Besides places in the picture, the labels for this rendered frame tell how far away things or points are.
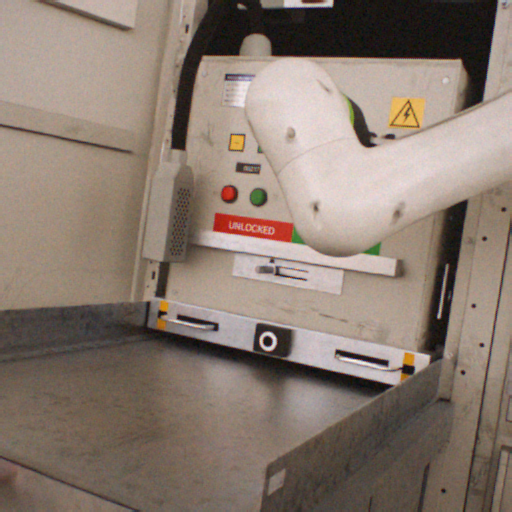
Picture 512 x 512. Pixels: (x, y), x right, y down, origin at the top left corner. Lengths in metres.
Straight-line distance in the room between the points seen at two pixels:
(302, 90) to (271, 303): 0.55
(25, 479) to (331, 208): 0.39
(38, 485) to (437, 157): 0.50
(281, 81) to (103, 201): 0.68
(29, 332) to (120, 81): 0.55
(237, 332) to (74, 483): 0.65
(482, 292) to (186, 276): 0.53
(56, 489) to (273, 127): 0.42
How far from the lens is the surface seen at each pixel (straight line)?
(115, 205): 1.36
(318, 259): 1.11
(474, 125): 0.75
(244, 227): 1.21
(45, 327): 1.10
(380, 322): 1.12
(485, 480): 1.18
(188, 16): 1.42
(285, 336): 1.15
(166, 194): 1.17
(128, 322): 1.27
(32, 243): 1.29
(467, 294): 1.14
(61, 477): 0.63
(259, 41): 1.31
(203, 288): 1.25
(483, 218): 1.14
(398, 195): 0.71
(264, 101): 0.73
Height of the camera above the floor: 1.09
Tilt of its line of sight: 3 degrees down
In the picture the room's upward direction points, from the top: 8 degrees clockwise
